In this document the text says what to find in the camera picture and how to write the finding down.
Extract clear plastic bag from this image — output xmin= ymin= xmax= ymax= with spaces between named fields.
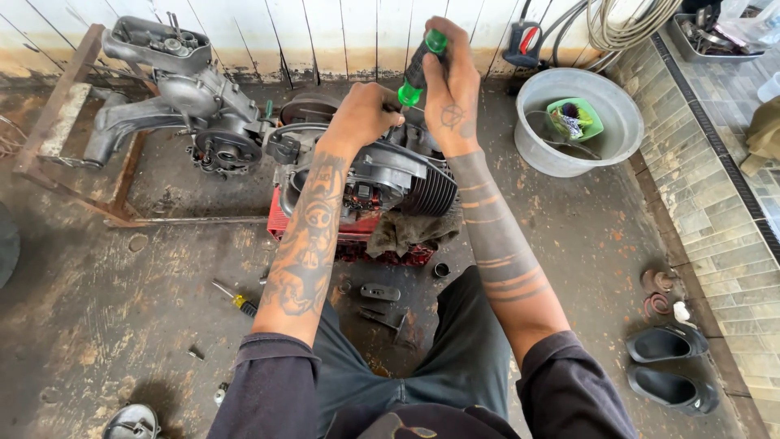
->
xmin=715 ymin=0 xmax=780 ymax=48

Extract grey metal bracket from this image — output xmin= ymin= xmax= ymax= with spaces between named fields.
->
xmin=360 ymin=283 xmax=402 ymax=303

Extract grey scooter engine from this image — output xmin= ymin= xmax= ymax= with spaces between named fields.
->
xmin=83 ymin=64 xmax=276 ymax=180

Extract rusty metal frame stand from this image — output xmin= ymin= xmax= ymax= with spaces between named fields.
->
xmin=12 ymin=23 xmax=269 ymax=229

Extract brown rubber seal ring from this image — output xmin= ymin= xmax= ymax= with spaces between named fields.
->
xmin=640 ymin=269 xmax=675 ymax=295
xmin=643 ymin=293 xmax=673 ymax=318

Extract person's dark trousers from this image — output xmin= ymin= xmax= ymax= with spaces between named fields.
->
xmin=312 ymin=265 xmax=514 ymax=437

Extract coiled beige hoses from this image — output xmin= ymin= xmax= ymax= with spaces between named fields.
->
xmin=541 ymin=0 xmax=685 ymax=69

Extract black floor drain grate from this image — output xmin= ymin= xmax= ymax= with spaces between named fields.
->
xmin=648 ymin=33 xmax=780 ymax=264

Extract person's right hand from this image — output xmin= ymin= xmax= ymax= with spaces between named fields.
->
xmin=422 ymin=16 xmax=483 ymax=159

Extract person's left hand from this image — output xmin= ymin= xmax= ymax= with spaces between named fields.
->
xmin=316 ymin=82 xmax=407 ymax=163

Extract dark round tyre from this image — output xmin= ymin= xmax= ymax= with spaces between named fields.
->
xmin=0 ymin=201 xmax=22 ymax=290

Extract green black handled screwdriver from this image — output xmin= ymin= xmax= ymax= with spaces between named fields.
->
xmin=389 ymin=28 xmax=449 ymax=134

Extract yellow black handled screwdriver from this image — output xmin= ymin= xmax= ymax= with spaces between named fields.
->
xmin=211 ymin=278 xmax=259 ymax=319

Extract dirty olive rag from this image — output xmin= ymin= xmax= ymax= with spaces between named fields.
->
xmin=365 ymin=209 xmax=463 ymax=259

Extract olive cloth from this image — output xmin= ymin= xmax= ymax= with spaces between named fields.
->
xmin=739 ymin=96 xmax=780 ymax=178

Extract grey tray of tools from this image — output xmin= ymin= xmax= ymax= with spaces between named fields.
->
xmin=667 ymin=2 xmax=766 ymax=64

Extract red plastic crate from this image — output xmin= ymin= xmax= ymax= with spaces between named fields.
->
xmin=266 ymin=186 xmax=437 ymax=268

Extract red black electric switch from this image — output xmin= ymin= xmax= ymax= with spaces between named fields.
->
xmin=503 ymin=21 xmax=545 ymax=70

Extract copper wire coil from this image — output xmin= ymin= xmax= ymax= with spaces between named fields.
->
xmin=0 ymin=116 xmax=29 ymax=161

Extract chrome round cover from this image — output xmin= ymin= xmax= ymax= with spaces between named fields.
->
xmin=101 ymin=403 xmax=162 ymax=439

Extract white plastic cup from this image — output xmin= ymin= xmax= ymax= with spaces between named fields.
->
xmin=757 ymin=71 xmax=780 ymax=103

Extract green plastic bowl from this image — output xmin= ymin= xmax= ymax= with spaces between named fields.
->
xmin=546 ymin=98 xmax=605 ymax=143

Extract black rubber sandal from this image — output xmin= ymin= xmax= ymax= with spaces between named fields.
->
xmin=627 ymin=365 xmax=721 ymax=417
xmin=625 ymin=322 xmax=710 ymax=365

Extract black scooter engine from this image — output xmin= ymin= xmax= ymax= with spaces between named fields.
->
xmin=267 ymin=91 xmax=459 ymax=224

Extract grey plastic basin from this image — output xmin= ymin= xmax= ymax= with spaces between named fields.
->
xmin=514 ymin=67 xmax=646 ymax=179

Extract black metal T wrench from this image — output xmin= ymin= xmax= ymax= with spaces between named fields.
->
xmin=357 ymin=306 xmax=407 ymax=343

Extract grey engine case cover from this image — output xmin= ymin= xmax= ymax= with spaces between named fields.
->
xmin=101 ymin=15 xmax=213 ymax=76

